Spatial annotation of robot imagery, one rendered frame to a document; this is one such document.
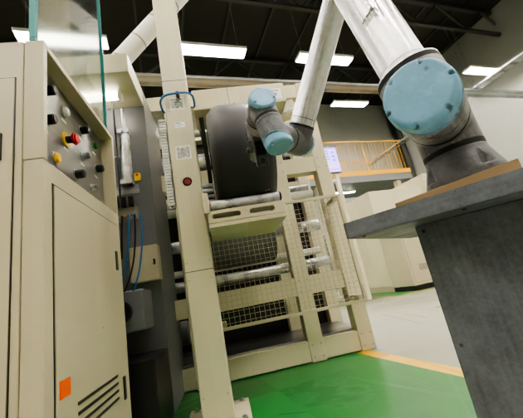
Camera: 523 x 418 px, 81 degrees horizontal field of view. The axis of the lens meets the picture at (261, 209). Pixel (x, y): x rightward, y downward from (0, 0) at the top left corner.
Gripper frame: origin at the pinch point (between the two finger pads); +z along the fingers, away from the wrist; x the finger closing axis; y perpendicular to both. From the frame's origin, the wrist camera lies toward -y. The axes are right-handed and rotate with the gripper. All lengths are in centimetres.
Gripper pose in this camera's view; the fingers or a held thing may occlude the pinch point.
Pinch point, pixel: (256, 161)
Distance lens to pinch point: 132.7
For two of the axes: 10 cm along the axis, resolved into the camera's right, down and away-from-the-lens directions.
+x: -9.8, 1.5, -1.5
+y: -2.0, -9.1, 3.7
